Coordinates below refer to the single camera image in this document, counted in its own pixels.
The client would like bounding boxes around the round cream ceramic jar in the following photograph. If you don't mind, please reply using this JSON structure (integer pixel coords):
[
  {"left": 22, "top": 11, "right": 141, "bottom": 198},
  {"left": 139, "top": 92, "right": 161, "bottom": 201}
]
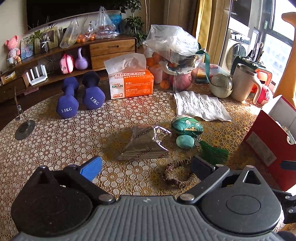
[{"left": 209, "top": 73, "right": 233, "bottom": 98}]

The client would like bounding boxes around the beige steel mug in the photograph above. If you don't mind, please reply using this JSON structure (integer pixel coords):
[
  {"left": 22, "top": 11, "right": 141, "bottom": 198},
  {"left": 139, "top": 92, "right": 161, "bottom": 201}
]
[{"left": 230, "top": 63, "right": 262, "bottom": 104}]

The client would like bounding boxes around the black television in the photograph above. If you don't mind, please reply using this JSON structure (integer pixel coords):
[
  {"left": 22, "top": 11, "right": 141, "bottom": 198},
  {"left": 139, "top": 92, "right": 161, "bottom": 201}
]
[{"left": 26, "top": 0, "right": 123, "bottom": 30}]

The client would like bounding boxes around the brown braided cord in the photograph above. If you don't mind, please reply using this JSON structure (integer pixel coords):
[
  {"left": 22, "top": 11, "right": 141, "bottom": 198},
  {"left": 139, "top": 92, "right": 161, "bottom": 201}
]
[{"left": 162, "top": 158, "right": 197, "bottom": 188}]

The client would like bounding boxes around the photo frame with plant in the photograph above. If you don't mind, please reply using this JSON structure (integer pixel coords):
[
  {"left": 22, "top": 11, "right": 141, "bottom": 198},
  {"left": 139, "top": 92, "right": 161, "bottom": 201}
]
[{"left": 29, "top": 23, "right": 57, "bottom": 53}]

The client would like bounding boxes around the potted green tree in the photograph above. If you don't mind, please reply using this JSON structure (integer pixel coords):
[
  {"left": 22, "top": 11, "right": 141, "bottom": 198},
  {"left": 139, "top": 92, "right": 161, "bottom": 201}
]
[{"left": 120, "top": 0, "right": 147, "bottom": 47}]

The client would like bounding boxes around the purple dumbbell right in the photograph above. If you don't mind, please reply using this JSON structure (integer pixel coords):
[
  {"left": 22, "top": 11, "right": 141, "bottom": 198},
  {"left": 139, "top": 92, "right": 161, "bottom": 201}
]
[{"left": 82, "top": 71, "right": 105, "bottom": 110}]

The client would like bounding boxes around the large plastic bag with bowls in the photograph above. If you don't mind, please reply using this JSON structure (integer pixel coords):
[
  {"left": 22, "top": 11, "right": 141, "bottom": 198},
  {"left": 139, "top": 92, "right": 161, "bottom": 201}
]
[{"left": 142, "top": 25, "right": 210, "bottom": 92}]

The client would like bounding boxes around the red cardboard box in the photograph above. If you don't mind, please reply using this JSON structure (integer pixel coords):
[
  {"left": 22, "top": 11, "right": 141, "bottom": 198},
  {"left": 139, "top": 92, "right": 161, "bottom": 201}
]
[{"left": 243, "top": 95, "right": 295, "bottom": 191}]

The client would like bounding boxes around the purple kettlebell vase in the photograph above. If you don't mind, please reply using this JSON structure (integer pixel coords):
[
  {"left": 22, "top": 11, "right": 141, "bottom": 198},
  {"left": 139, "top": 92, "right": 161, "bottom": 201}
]
[{"left": 75, "top": 47, "right": 88, "bottom": 70}]

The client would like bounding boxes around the washing machine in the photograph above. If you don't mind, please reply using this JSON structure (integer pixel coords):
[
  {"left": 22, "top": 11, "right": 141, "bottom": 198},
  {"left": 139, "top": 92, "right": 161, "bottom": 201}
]
[{"left": 219, "top": 29, "right": 250, "bottom": 73}]

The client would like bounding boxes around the white crumpled paper towel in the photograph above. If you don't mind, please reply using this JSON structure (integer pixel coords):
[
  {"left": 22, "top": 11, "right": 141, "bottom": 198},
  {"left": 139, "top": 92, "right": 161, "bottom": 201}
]
[{"left": 174, "top": 91, "right": 231, "bottom": 122}]

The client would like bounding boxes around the pink bag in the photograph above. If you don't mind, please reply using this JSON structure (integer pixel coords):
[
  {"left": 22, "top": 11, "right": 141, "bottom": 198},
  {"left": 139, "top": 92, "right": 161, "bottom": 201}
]
[{"left": 59, "top": 53, "right": 74, "bottom": 74}]

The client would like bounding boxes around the purple dumbbell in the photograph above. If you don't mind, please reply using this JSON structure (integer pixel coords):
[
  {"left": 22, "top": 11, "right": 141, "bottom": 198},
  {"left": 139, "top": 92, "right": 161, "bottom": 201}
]
[
  {"left": 82, "top": 71, "right": 105, "bottom": 110},
  {"left": 56, "top": 76, "right": 79, "bottom": 119}
]

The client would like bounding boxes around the green tassel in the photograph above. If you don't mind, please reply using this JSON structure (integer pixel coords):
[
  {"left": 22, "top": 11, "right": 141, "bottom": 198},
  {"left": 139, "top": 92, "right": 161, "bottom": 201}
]
[{"left": 200, "top": 141, "right": 229, "bottom": 165}]

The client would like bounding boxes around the wooden tv cabinet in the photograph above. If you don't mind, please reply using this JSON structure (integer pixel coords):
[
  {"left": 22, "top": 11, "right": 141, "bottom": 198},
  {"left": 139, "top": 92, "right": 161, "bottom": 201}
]
[{"left": 1, "top": 35, "right": 137, "bottom": 102}]

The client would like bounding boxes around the purple dumbbell left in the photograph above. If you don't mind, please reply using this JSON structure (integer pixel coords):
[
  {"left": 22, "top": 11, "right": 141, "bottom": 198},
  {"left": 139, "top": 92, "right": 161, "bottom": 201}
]
[{"left": 56, "top": 76, "right": 79, "bottom": 119}]

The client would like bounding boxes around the green patterned pouch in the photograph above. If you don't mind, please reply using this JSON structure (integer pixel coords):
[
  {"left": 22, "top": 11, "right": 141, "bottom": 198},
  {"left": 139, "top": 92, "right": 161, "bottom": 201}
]
[{"left": 171, "top": 115, "right": 204, "bottom": 138}]

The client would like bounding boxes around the black phone stand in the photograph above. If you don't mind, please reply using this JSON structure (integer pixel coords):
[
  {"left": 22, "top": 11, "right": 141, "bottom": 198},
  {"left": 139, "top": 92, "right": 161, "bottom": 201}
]
[{"left": 14, "top": 88, "right": 35, "bottom": 141}]

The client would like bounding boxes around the silver foil packet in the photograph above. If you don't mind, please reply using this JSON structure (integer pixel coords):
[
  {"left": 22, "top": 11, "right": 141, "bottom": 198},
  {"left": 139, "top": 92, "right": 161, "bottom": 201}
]
[{"left": 118, "top": 125, "right": 171, "bottom": 161}]

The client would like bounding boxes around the clear bag on cabinet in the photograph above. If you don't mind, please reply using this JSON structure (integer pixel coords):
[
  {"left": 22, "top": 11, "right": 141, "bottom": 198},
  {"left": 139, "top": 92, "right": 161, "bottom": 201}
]
[{"left": 60, "top": 19, "right": 81, "bottom": 49}]

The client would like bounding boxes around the orange tissue pack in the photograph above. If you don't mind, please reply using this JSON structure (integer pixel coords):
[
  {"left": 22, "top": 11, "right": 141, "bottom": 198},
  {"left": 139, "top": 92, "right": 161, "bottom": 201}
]
[{"left": 104, "top": 53, "right": 154, "bottom": 99}]

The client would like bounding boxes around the white wifi router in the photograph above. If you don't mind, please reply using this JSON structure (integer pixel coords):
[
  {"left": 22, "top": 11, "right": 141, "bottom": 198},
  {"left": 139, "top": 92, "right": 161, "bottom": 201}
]
[{"left": 25, "top": 64, "right": 48, "bottom": 86}]

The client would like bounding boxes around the pink plush doll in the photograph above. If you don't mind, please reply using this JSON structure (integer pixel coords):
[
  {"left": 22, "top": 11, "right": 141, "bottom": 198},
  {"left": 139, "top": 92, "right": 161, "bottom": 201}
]
[{"left": 5, "top": 36, "right": 21, "bottom": 66}]

